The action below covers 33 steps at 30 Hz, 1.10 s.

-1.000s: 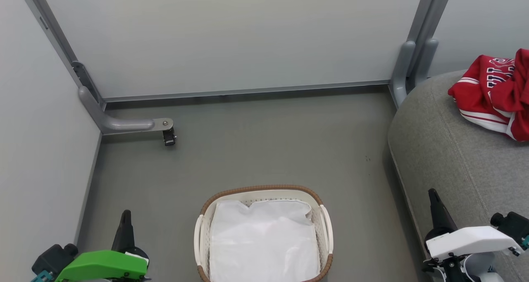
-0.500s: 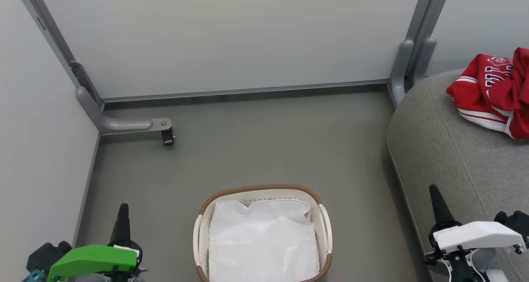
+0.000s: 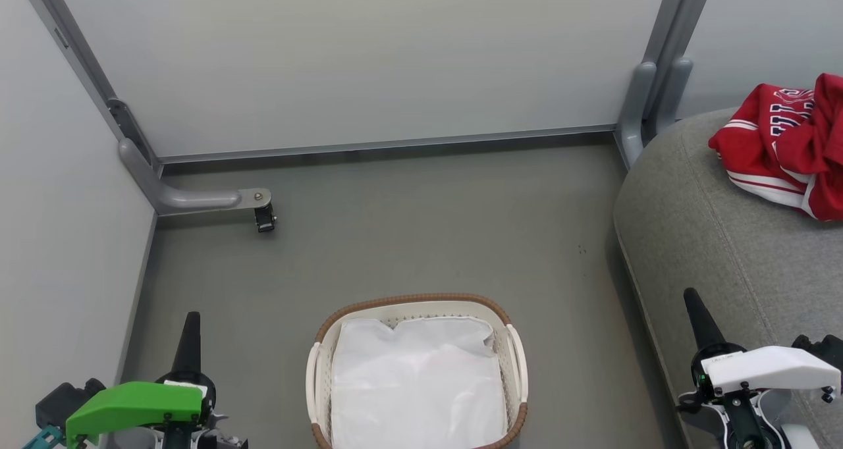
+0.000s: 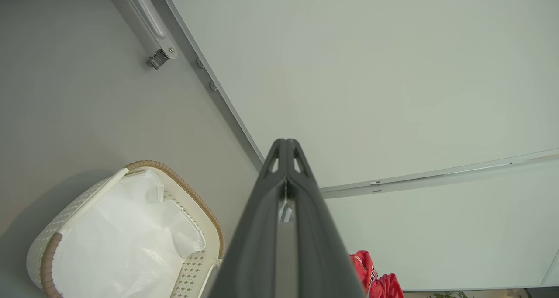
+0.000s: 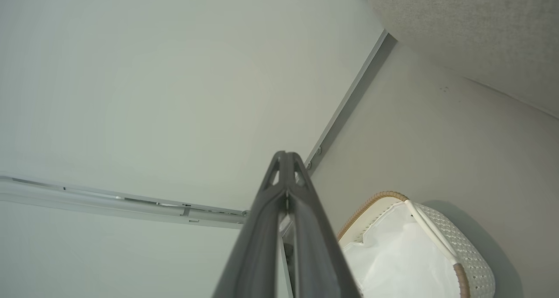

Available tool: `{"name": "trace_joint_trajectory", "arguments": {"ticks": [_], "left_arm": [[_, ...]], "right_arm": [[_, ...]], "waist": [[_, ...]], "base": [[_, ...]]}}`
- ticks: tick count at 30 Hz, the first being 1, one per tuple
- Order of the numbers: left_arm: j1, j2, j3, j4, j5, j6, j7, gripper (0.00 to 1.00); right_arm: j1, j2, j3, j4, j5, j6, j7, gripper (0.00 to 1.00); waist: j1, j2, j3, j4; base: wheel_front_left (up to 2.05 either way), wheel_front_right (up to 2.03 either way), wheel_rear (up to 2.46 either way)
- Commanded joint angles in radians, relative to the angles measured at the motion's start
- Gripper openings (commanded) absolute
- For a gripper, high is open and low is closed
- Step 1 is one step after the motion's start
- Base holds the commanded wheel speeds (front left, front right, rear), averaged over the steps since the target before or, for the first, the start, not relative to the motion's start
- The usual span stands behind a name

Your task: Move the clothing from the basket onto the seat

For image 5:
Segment grey metal wall rail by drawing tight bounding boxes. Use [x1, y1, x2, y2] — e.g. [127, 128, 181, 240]
[0, 173, 250, 229]

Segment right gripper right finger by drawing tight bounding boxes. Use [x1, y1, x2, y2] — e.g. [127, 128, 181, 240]
[286, 151, 362, 298]

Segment white wicker laundry basket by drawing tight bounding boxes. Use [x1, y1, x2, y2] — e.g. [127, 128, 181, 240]
[336, 191, 496, 298]

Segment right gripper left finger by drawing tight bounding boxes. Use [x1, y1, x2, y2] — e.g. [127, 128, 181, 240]
[213, 151, 290, 298]

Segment grey wall baseboard strip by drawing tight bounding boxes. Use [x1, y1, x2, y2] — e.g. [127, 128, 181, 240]
[304, 28, 399, 174]

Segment grey fabric sofa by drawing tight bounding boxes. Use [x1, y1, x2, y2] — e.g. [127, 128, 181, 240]
[365, 0, 559, 119]

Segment white fabric basket liner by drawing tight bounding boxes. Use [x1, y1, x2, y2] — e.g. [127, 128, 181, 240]
[342, 201, 462, 298]

